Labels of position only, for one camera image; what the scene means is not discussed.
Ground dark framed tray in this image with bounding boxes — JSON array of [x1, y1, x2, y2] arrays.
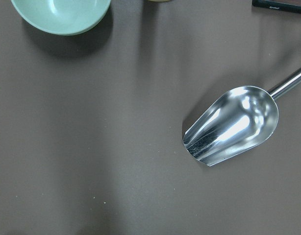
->
[[252, 0, 301, 14]]

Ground mint green bowl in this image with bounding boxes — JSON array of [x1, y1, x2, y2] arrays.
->
[[11, 0, 111, 36]]

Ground stainless steel ice scoop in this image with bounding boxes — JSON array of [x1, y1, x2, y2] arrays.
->
[[183, 68, 301, 166]]

